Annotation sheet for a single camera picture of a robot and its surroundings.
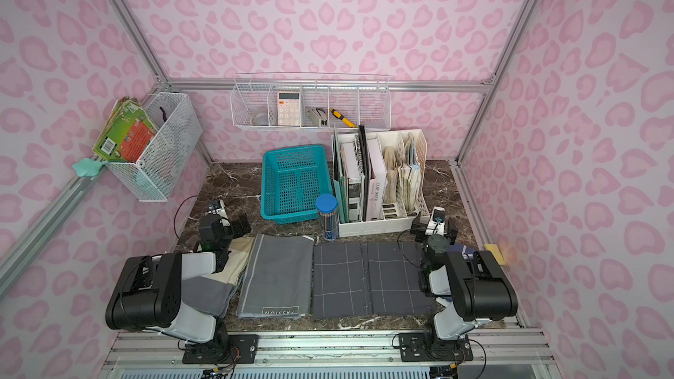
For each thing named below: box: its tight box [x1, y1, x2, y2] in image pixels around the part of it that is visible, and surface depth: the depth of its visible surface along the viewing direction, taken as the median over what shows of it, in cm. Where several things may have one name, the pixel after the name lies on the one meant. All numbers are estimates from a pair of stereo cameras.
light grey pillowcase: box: [236, 233, 315, 319], surface depth 86 cm
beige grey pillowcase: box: [181, 235, 256, 318], surface depth 86 cm
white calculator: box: [277, 91, 302, 127], surface depth 97 cm
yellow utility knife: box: [329, 107, 357, 129], surface depth 100 cm
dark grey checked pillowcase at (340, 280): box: [312, 242, 372, 320], surface depth 86 cm
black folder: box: [358, 124, 370, 222], surface depth 85 cm
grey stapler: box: [305, 106, 329, 128], surface depth 102 cm
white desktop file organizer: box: [331, 128, 431, 238], surface depth 92 cm
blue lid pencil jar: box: [315, 193, 339, 242], surface depth 84 cm
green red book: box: [93, 96, 160, 164], surface depth 73 cm
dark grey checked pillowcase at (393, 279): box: [366, 241, 436, 315], surface depth 85 cm
